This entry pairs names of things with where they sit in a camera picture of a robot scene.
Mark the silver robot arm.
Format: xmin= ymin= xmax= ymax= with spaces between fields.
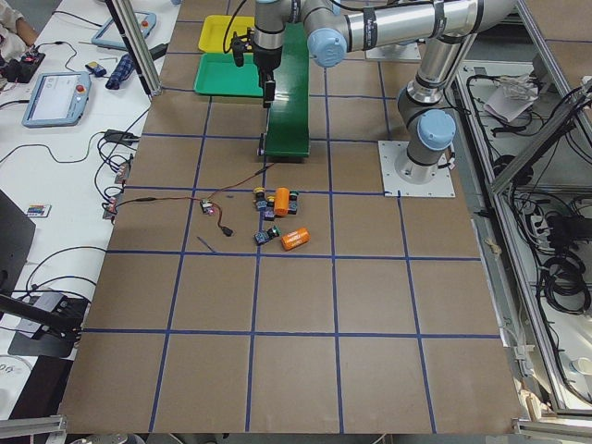
xmin=395 ymin=35 xmax=475 ymax=185
xmin=252 ymin=1 xmax=515 ymax=108

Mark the yellow push button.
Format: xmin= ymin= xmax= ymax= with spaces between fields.
xmin=253 ymin=187 xmax=267 ymax=212
xmin=263 ymin=195 xmax=276 ymax=221

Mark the green plastic tray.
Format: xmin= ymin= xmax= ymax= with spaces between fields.
xmin=193 ymin=53 xmax=263 ymax=98

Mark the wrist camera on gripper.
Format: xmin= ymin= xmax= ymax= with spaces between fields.
xmin=230 ymin=28 xmax=253 ymax=68

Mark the yellow push button lower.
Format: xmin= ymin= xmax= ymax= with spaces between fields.
xmin=263 ymin=195 xmax=276 ymax=221

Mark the yellow plastic tray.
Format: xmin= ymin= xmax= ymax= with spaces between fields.
xmin=198 ymin=15 xmax=254 ymax=53

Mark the teach pendant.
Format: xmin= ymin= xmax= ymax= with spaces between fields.
xmin=91 ymin=9 xmax=158 ymax=51
xmin=21 ymin=71 xmax=92 ymax=129

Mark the green push button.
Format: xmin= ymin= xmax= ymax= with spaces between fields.
xmin=288 ymin=191 xmax=299 ymax=215
xmin=253 ymin=226 xmax=281 ymax=246

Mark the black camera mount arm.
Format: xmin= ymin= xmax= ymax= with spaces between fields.
xmin=1 ymin=290 xmax=90 ymax=341

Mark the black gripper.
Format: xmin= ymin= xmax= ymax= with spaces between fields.
xmin=253 ymin=43 xmax=282 ymax=109

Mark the plain orange cylinder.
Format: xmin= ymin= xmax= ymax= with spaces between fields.
xmin=274 ymin=187 xmax=290 ymax=216

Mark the teach pendant near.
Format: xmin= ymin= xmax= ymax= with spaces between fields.
xmin=21 ymin=71 xmax=92 ymax=129

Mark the blue plaid folded umbrella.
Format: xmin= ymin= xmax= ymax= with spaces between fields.
xmin=105 ymin=54 xmax=135 ymax=91

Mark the black power adapter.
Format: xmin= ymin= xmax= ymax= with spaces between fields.
xmin=104 ymin=129 xmax=140 ymax=143

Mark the yellow push button upper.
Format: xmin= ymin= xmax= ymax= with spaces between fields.
xmin=253 ymin=187 xmax=267 ymax=212

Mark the small motor controller board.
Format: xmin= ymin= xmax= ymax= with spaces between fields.
xmin=200 ymin=199 xmax=216 ymax=216

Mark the green conveyor belt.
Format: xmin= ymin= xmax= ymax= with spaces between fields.
xmin=259 ymin=24 xmax=310 ymax=158

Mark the aluminium frame post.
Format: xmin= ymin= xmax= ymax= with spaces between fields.
xmin=105 ymin=0 xmax=162 ymax=97

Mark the red black power cable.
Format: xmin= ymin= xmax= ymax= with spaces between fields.
xmin=110 ymin=162 xmax=278 ymax=232

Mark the orange cylinder with white print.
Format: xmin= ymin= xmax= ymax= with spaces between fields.
xmin=280 ymin=228 xmax=311 ymax=252

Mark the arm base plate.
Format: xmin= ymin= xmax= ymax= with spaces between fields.
xmin=378 ymin=141 xmax=456 ymax=199
xmin=364 ymin=41 xmax=421 ymax=63

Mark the teach pendant far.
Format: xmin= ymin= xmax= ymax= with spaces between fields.
xmin=91 ymin=9 xmax=158 ymax=51

